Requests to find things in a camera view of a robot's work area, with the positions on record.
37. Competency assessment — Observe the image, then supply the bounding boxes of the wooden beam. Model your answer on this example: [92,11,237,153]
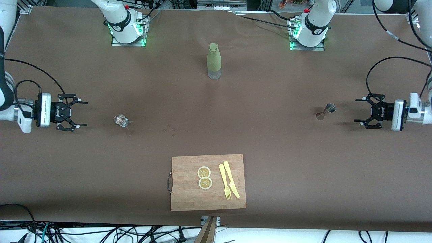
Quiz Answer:
[194,216,218,243]

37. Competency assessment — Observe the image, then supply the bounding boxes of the metal double jigger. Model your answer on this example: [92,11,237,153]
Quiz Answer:
[316,103,336,120]

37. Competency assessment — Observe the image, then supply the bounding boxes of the teal floor cable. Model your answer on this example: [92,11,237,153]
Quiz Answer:
[40,223,51,243]

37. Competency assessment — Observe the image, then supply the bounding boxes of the green sleeved glass bottle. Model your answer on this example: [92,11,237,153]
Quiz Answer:
[207,43,222,80]

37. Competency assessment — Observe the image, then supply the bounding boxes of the brown table cover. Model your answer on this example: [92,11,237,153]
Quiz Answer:
[0,6,432,233]

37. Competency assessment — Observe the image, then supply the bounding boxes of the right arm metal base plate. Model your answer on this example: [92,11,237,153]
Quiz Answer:
[111,12,149,47]

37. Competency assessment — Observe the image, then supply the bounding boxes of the thick black floor cable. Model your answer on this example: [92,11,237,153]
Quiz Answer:
[0,204,37,243]

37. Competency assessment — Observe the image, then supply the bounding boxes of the black base power cable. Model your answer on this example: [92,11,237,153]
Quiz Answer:
[233,9,299,31]

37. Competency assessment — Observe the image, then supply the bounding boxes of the yellow plastic knife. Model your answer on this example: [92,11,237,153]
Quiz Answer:
[223,161,240,199]

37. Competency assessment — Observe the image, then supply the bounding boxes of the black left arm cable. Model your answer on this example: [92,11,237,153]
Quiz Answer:
[366,0,432,102]

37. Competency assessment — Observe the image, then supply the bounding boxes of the aluminium frame profile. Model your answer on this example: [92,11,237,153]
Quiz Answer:
[407,12,422,27]
[19,0,34,14]

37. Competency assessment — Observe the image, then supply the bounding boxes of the yellow plastic fork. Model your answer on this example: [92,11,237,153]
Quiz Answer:
[219,164,232,200]

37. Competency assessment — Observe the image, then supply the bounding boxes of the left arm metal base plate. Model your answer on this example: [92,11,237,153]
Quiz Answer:
[289,17,325,51]

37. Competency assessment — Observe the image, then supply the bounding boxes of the wooden cutting board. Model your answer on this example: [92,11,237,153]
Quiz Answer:
[167,154,247,212]

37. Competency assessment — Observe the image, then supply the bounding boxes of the grey metal rack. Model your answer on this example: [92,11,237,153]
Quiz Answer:
[197,0,247,11]

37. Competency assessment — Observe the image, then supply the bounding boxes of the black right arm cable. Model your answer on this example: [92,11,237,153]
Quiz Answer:
[0,58,70,118]

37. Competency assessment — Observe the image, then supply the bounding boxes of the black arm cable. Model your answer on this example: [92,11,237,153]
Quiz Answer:
[0,58,70,118]
[366,0,432,102]

